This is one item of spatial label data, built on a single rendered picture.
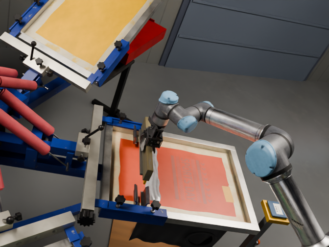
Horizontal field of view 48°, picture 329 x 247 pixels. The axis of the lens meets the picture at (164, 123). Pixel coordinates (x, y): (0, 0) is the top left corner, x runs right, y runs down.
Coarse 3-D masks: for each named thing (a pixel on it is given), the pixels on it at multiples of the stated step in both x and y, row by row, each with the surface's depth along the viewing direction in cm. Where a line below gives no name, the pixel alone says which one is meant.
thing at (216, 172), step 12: (120, 144) 197; (132, 144) 200; (120, 156) 190; (132, 156) 193; (168, 156) 202; (180, 156) 205; (192, 156) 209; (204, 156) 212; (132, 168) 187; (168, 168) 195; (216, 168) 208; (216, 180) 201
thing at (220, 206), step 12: (120, 168) 184; (120, 180) 178; (132, 180) 181; (168, 180) 189; (120, 192) 173; (132, 192) 175; (168, 192) 183; (216, 192) 194; (168, 204) 177; (180, 204) 180; (192, 204) 182; (204, 204) 185; (216, 204) 187; (228, 204) 190
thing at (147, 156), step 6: (144, 120) 187; (144, 126) 184; (144, 150) 173; (150, 150) 170; (144, 156) 171; (150, 156) 168; (144, 162) 169; (150, 162) 165; (144, 168) 166; (150, 168) 162; (144, 174) 164; (150, 174) 163
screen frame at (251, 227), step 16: (112, 128) 199; (192, 144) 214; (208, 144) 216; (240, 176) 204; (240, 192) 197; (192, 224) 172; (208, 224) 172; (224, 224) 175; (240, 224) 178; (256, 224) 181
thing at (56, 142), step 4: (52, 140) 171; (56, 140) 172; (60, 140) 173; (64, 140) 174; (52, 144) 170; (56, 144) 170; (60, 144) 171; (64, 144) 172; (68, 144) 173; (72, 144) 174; (52, 148) 169; (56, 148) 170; (60, 148) 170; (64, 148) 170; (68, 148) 171; (72, 148) 172; (52, 152) 171; (56, 152) 171; (60, 152) 171; (64, 152) 172; (72, 152) 172; (76, 156) 174
